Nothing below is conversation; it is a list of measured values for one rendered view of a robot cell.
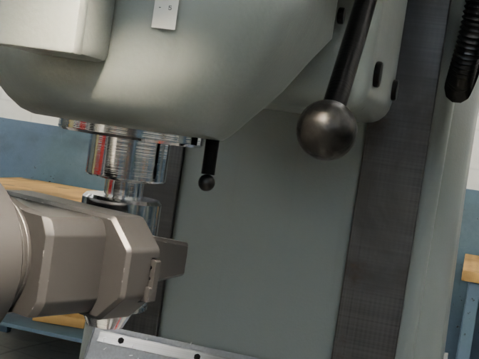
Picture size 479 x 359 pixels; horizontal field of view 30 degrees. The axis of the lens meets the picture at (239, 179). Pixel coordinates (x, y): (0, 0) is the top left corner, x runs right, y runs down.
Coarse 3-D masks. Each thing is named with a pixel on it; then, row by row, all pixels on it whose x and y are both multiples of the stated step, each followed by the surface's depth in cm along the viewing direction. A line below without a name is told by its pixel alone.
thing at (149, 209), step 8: (88, 192) 52; (96, 192) 53; (88, 200) 51; (96, 200) 51; (104, 200) 51; (112, 200) 51; (120, 200) 51; (128, 200) 51; (136, 200) 52; (144, 200) 52; (152, 200) 53; (112, 208) 51; (120, 208) 51; (128, 208) 51; (136, 208) 51; (144, 208) 51; (152, 208) 52; (160, 208) 53; (144, 216) 51; (152, 216) 52
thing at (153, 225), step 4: (148, 220) 52; (152, 220) 52; (156, 220) 52; (148, 224) 52; (152, 224) 52; (156, 224) 52; (152, 228) 52; (156, 228) 52; (152, 232) 52; (156, 232) 53; (144, 304) 53; (140, 308) 52; (144, 308) 53; (136, 312) 52; (140, 312) 52
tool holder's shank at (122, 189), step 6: (108, 180) 52; (114, 180) 52; (120, 180) 51; (108, 186) 52; (114, 186) 52; (120, 186) 52; (126, 186) 52; (132, 186) 52; (138, 186) 52; (108, 192) 52; (114, 192) 52; (120, 192) 52; (126, 192) 52; (132, 192) 52; (138, 192) 52; (126, 198) 52; (132, 198) 52; (138, 198) 52
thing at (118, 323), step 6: (90, 318) 52; (114, 318) 52; (120, 318) 52; (126, 318) 53; (90, 324) 52; (96, 324) 52; (102, 324) 52; (108, 324) 52; (114, 324) 52; (120, 324) 53
